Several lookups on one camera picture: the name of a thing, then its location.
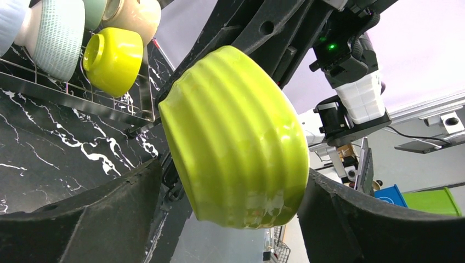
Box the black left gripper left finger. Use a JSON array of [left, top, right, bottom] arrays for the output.
[[1, 159, 162, 262]]

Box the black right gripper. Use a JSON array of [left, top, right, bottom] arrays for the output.
[[309, 1, 396, 89]]

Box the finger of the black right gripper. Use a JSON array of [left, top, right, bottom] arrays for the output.
[[156, 1, 334, 104]]

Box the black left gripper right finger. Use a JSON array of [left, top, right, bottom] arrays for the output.
[[298, 170, 464, 262]]

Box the white square bowl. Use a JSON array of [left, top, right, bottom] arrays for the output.
[[159, 45, 310, 229]]

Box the beige floral bowl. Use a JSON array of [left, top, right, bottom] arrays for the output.
[[102, 0, 161, 45]]

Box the yellow bowl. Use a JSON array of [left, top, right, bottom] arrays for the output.
[[82, 27, 144, 98]]

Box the pale green celadon bowl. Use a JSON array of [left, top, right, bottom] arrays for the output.
[[14, 0, 85, 82]]

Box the white round bowl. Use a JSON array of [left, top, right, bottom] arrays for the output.
[[1, 0, 30, 56]]

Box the stainless steel dish rack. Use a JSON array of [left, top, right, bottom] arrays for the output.
[[1, 39, 174, 129]]

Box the blue storage bin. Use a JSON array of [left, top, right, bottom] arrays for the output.
[[374, 185, 408, 208]]

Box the green storage bin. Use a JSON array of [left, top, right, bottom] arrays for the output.
[[402, 187, 462, 216]]

